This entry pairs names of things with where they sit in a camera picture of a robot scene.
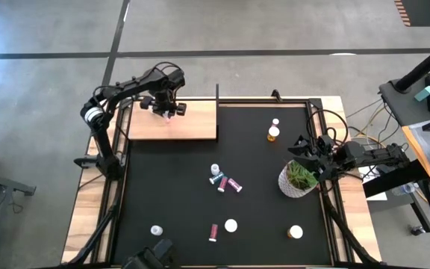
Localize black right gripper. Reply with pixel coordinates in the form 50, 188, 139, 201
287, 134, 341, 182

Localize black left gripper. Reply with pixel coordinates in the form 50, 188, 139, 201
139, 87, 188, 117

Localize orange medicine bottle white cap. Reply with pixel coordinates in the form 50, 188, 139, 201
286, 224, 305, 240
266, 126, 281, 143
224, 218, 239, 234

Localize light wooden shelf black posts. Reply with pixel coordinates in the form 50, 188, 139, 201
128, 84, 220, 141

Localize white geometric pot green plant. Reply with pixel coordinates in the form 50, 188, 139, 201
277, 159, 320, 199

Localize white paper sheet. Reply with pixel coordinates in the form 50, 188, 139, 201
359, 164, 388, 202

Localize black table mat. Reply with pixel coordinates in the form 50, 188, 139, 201
112, 101, 332, 267

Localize clear plastic water bottle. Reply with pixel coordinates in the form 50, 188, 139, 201
390, 182, 418, 197

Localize dark grey desk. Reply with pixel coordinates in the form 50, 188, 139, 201
362, 63, 430, 244

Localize clear sheet orange edge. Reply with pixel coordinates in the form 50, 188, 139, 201
401, 118, 430, 185

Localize black desk caster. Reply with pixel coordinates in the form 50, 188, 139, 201
410, 223, 427, 237

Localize teal small box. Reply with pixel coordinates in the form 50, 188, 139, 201
414, 85, 430, 102

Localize black pole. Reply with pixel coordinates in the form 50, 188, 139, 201
393, 36, 430, 93

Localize grey desk leg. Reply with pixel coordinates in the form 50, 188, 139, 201
0, 167, 37, 259

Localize black orange striped floor mat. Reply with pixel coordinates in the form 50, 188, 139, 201
393, 0, 430, 28

